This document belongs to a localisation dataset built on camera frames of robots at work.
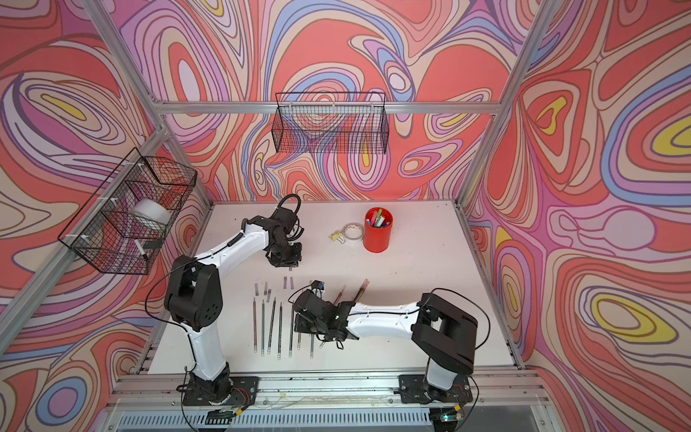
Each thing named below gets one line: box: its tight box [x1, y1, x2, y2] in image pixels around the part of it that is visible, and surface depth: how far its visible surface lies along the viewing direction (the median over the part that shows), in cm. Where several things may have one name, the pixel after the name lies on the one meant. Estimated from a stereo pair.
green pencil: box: [260, 298, 266, 357], surface depth 86 cm
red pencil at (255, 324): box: [252, 297, 258, 353], surface depth 88 cm
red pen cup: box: [362, 207, 394, 253], surface depth 103 cm
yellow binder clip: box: [328, 230, 347, 244], surface depth 109 cm
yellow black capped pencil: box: [353, 278, 370, 304], surface depth 95 cm
